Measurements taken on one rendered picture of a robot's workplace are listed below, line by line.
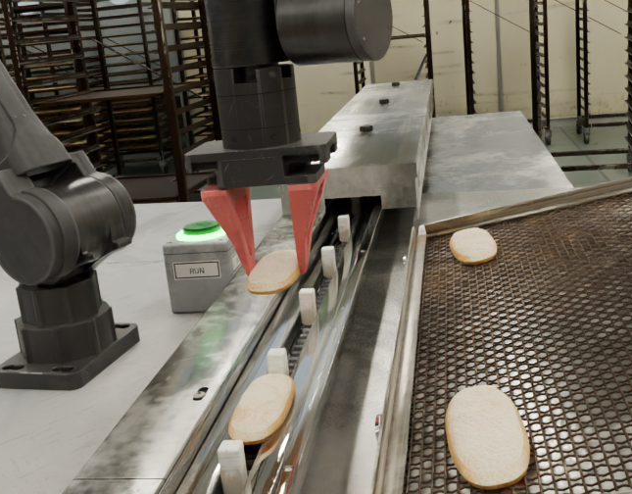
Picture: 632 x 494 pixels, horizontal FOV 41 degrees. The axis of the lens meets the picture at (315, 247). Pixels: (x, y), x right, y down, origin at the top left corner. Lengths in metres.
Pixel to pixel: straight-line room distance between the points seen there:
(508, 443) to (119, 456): 0.24
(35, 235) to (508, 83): 7.05
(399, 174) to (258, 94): 0.51
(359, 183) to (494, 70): 6.58
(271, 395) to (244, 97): 0.20
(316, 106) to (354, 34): 7.19
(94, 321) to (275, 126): 0.28
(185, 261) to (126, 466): 0.39
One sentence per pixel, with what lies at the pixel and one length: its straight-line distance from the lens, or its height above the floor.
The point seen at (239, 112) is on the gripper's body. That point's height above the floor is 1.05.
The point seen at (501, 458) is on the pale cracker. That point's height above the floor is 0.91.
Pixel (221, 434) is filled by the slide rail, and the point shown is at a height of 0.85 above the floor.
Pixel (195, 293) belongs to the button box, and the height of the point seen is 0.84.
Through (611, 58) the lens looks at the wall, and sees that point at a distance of 7.73.
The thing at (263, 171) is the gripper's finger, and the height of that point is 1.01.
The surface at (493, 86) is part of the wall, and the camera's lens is 7.64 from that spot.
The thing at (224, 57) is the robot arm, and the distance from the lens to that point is 0.59.
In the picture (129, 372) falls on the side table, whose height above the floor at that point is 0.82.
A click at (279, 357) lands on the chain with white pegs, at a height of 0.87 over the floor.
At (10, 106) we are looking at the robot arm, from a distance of 0.78.
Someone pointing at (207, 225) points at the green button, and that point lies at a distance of 0.89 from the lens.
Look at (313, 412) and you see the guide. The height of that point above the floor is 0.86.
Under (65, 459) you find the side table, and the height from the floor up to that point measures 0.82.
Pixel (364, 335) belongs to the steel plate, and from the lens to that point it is 0.78.
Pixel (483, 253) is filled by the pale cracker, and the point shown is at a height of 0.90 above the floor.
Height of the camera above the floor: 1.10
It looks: 15 degrees down
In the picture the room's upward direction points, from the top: 6 degrees counter-clockwise
